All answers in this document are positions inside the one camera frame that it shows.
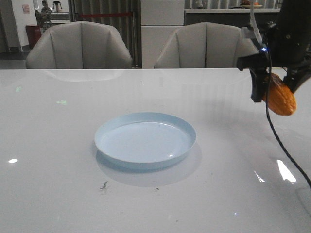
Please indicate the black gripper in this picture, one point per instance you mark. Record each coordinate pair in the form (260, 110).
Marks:
(287, 40)

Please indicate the orange toy corn cob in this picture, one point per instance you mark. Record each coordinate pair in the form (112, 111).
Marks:
(281, 100)

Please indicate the light blue round plate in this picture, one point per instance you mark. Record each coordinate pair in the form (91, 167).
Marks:
(145, 141)

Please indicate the dark counter with white top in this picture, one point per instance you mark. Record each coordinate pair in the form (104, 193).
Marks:
(234, 17)

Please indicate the fruit bowl on counter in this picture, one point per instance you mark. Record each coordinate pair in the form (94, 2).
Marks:
(247, 4)

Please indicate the right beige leather chair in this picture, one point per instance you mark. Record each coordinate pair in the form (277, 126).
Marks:
(204, 45)

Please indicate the beige leather chair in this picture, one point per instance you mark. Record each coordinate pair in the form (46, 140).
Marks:
(204, 45)
(80, 45)

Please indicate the white cabinet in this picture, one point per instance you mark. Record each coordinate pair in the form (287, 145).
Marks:
(158, 19)

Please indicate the red barrier belt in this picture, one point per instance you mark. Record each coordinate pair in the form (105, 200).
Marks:
(125, 14)

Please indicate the left beige leather chair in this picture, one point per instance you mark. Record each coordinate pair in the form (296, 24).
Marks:
(80, 45)

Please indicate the person in background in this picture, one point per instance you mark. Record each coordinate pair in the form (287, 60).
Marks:
(45, 14)

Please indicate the red bin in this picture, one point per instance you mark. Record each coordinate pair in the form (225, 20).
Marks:
(33, 34)

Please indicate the pink wall poster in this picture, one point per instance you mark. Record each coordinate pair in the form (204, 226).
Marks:
(26, 8)

